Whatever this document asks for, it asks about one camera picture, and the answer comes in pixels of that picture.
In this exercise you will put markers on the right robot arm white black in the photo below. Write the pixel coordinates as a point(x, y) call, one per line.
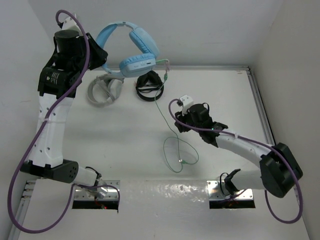
point(278, 168)

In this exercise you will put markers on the black headphones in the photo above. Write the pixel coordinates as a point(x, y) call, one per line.
point(147, 83)

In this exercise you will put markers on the white grey headphones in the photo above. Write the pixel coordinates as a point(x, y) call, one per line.
point(110, 85)

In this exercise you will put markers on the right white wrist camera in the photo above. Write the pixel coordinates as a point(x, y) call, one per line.
point(185, 102)

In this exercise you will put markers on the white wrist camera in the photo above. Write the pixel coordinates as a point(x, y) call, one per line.
point(185, 102)
point(70, 24)

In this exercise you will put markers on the metal base plate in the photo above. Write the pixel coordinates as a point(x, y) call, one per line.
point(216, 194)
point(105, 190)

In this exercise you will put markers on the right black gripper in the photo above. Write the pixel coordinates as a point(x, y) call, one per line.
point(180, 117)

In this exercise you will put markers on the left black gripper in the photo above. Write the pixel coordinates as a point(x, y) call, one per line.
point(99, 56)

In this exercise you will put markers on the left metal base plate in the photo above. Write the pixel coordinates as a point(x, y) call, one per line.
point(105, 190)

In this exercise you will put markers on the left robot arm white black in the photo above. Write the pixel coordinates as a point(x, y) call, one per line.
point(58, 81)

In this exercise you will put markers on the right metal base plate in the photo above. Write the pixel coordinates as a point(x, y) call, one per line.
point(216, 194)

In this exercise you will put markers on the light blue headphones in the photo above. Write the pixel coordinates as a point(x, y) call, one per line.
point(136, 62)

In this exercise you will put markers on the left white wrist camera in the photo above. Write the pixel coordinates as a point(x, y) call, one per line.
point(70, 24)

